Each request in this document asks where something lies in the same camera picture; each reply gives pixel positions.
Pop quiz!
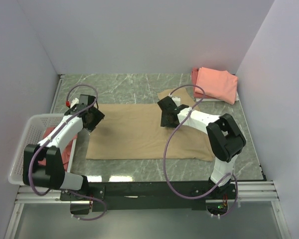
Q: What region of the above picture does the beige t shirt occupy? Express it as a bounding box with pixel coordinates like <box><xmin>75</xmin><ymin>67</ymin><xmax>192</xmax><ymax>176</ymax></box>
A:
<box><xmin>85</xmin><ymin>89</ymin><xmax>215</xmax><ymax>163</ymax></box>

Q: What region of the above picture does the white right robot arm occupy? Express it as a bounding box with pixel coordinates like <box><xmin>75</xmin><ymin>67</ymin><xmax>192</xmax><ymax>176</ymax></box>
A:
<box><xmin>157</xmin><ymin>96</ymin><xmax>246</xmax><ymax>199</ymax></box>

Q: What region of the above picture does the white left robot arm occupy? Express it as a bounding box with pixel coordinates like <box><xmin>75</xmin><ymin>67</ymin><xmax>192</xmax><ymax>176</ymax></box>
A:
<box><xmin>23</xmin><ymin>95</ymin><xmax>105</xmax><ymax>200</ymax></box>

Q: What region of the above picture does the red shirt in basket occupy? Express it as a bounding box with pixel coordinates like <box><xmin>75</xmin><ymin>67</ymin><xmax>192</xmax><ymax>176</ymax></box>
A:
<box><xmin>42</xmin><ymin>127</ymin><xmax>78</xmax><ymax>171</ymax></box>

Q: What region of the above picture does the folded salmon pink shirt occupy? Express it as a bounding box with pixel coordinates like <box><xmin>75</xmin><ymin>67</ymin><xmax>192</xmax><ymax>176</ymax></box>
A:
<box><xmin>194</xmin><ymin>70</ymin><xmax>238</xmax><ymax>105</ymax></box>

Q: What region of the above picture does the white plastic laundry basket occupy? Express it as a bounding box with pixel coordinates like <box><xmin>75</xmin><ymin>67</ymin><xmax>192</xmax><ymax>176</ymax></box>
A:
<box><xmin>8</xmin><ymin>114</ymin><xmax>83</xmax><ymax>185</ymax></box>

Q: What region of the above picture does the black base beam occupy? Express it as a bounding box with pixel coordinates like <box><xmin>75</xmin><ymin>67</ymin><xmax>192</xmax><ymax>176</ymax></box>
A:
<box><xmin>60</xmin><ymin>181</ymin><xmax>237</xmax><ymax>215</ymax></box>

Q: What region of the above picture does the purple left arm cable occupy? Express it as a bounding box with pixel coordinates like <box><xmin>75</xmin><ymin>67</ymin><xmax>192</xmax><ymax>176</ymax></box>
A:
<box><xmin>28</xmin><ymin>84</ymin><xmax>108</xmax><ymax>222</ymax></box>

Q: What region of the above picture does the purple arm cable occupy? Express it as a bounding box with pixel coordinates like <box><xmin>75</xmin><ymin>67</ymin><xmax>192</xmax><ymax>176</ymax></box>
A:
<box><xmin>28</xmin><ymin>84</ymin><xmax>108</xmax><ymax>222</ymax></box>
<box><xmin>163</xmin><ymin>85</ymin><xmax>240</xmax><ymax>219</ymax></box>

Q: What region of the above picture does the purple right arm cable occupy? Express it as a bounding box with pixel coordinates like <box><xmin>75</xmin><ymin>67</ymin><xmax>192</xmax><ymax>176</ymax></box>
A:
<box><xmin>163</xmin><ymin>85</ymin><xmax>240</xmax><ymax>219</ymax></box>

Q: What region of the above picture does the aluminium left side rail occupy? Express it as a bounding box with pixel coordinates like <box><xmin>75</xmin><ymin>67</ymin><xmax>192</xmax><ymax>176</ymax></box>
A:
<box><xmin>49</xmin><ymin>74</ymin><xmax>65</xmax><ymax>114</ymax></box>

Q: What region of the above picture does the aluminium rail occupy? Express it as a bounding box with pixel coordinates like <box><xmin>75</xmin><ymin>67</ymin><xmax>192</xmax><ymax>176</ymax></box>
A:
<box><xmin>15</xmin><ymin>181</ymin><xmax>279</xmax><ymax>204</ymax></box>
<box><xmin>49</xmin><ymin>74</ymin><xmax>65</xmax><ymax>114</ymax></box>

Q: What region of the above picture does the aluminium front rail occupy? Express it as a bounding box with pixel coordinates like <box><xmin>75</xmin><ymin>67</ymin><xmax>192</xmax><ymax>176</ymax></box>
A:
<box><xmin>15</xmin><ymin>181</ymin><xmax>279</xmax><ymax>204</ymax></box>

